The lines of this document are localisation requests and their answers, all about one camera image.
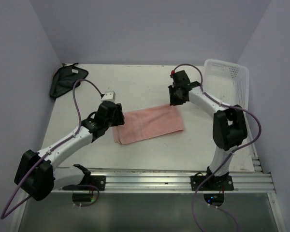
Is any pink towel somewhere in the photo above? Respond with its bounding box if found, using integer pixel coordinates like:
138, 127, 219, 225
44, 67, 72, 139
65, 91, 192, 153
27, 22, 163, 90
112, 104, 184, 145

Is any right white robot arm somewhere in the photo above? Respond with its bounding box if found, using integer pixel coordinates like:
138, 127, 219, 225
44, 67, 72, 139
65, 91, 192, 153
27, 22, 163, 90
168, 71, 247, 190

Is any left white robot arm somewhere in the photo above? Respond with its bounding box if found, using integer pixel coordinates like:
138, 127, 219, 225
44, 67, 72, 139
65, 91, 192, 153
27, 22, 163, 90
14, 101, 124, 201

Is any white plastic basket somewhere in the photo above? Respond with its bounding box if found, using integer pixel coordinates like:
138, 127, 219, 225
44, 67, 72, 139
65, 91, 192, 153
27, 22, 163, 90
202, 59, 249, 110

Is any black cloth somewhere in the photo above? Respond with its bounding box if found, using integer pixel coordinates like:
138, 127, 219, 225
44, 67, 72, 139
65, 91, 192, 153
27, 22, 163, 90
49, 63, 89, 100

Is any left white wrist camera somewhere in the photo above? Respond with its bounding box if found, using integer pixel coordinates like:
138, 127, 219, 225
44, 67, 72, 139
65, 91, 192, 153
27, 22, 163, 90
101, 91, 116, 103

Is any aluminium mounting rail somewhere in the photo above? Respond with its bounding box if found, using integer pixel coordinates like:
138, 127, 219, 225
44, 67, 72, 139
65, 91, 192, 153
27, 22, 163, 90
90, 170, 275, 193

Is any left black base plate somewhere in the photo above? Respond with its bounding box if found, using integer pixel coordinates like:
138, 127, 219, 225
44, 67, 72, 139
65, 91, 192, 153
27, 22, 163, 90
82, 175, 106, 191

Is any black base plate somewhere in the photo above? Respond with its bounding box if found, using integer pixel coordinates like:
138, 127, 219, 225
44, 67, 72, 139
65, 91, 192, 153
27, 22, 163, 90
82, 175, 106, 191
190, 173, 234, 191

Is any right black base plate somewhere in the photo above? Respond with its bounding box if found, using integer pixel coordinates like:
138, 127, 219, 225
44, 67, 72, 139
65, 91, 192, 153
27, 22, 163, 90
190, 173, 234, 191

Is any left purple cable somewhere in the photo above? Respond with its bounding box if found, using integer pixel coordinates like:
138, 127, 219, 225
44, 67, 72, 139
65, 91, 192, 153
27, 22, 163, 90
0, 78, 106, 220

